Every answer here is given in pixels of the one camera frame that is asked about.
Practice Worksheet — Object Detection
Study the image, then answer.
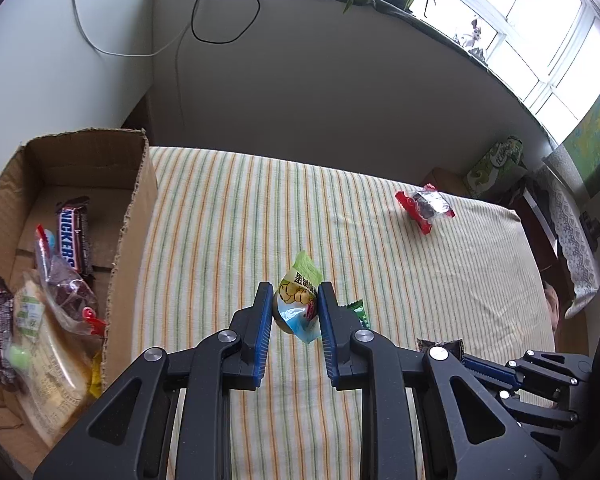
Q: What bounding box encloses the yellow candy wrapper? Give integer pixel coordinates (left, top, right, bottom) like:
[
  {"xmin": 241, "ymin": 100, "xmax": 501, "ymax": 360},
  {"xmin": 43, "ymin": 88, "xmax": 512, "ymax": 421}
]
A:
[{"xmin": 88, "ymin": 351, "xmax": 102, "ymax": 399}]

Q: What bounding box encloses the green blue nut snack packet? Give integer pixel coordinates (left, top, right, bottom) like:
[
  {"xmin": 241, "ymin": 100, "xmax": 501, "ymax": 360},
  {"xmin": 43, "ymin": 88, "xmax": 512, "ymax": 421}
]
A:
[{"xmin": 273, "ymin": 250, "xmax": 323, "ymax": 344}]

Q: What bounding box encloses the lace cloth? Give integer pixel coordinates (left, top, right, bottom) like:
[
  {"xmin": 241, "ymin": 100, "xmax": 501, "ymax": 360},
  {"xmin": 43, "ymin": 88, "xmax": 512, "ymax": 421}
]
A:
[{"xmin": 535, "ymin": 166, "xmax": 600, "ymax": 318}]

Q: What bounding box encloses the white cable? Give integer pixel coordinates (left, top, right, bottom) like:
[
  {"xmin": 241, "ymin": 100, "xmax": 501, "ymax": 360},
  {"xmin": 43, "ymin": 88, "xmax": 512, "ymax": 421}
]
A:
[{"xmin": 69, "ymin": 0, "xmax": 192, "ymax": 59}]

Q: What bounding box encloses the striped tablecloth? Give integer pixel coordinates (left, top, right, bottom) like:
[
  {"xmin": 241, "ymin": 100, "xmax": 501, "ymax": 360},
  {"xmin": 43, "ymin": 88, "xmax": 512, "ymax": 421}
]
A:
[{"xmin": 131, "ymin": 148, "xmax": 555, "ymax": 479}]

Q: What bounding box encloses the small figurine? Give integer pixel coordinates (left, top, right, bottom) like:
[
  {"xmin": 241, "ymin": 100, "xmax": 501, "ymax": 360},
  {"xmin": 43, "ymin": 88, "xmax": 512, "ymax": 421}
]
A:
[{"xmin": 460, "ymin": 18, "xmax": 486, "ymax": 64}]

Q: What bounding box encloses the black candy wrapper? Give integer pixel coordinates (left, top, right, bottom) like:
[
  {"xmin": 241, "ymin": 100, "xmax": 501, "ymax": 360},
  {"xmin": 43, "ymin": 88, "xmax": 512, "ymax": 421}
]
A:
[{"xmin": 417, "ymin": 339, "xmax": 464, "ymax": 361}]

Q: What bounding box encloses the bread in clear bag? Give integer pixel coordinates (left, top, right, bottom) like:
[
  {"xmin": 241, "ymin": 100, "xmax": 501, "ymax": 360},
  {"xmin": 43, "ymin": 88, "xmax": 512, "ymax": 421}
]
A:
[{"xmin": 8, "ymin": 271, "xmax": 93, "ymax": 448}]

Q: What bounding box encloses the snickers bar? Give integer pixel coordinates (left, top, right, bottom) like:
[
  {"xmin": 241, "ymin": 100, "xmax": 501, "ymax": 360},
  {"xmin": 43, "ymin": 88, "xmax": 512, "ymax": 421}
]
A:
[
  {"xmin": 56, "ymin": 195, "xmax": 93, "ymax": 278},
  {"xmin": 0, "ymin": 276, "xmax": 19, "ymax": 392}
]

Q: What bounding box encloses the clear bag red seal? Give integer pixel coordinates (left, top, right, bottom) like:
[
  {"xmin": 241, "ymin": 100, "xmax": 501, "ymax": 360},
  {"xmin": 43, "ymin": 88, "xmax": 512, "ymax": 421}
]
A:
[{"xmin": 35, "ymin": 224, "xmax": 106, "ymax": 337}]

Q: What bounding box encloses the dark green candy wrapper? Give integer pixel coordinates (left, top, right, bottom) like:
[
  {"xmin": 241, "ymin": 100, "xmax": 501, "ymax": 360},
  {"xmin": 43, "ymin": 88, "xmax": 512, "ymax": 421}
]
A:
[{"xmin": 343, "ymin": 299, "xmax": 370, "ymax": 330}]

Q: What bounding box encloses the Snickers bar upper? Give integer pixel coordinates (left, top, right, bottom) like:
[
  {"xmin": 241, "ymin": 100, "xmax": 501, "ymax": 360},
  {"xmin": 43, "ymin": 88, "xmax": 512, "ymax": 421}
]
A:
[{"xmin": 56, "ymin": 195, "xmax": 93, "ymax": 278}]

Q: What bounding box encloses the Snickers bar lower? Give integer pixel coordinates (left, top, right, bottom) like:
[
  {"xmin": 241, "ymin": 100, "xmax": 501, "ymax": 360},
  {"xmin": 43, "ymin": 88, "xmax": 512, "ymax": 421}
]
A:
[{"xmin": 0, "ymin": 276, "xmax": 19, "ymax": 392}]

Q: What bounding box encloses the green printed box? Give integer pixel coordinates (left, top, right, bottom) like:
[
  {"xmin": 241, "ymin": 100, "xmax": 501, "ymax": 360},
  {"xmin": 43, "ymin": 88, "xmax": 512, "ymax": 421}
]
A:
[{"xmin": 463, "ymin": 136, "xmax": 527, "ymax": 200}]

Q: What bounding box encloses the brown cardboard box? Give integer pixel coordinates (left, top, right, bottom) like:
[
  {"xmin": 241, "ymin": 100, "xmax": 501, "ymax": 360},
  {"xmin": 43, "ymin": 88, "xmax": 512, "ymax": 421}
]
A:
[{"xmin": 419, "ymin": 167, "xmax": 471, "ymax": 198}]

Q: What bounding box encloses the red-ended clear snack bag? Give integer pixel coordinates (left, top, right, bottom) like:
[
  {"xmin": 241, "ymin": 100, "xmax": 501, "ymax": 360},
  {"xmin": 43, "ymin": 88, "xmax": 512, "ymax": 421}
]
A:
[{"xmin": 394, "ymin": 183, "xmax": 455, "ymax": 235}]

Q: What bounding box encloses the black cable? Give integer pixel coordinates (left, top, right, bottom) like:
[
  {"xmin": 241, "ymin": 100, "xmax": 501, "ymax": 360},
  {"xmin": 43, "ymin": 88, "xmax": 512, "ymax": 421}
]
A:
[{"xmin": 189, "ymin": 0, "xmax": 261, "ymax": 46}]

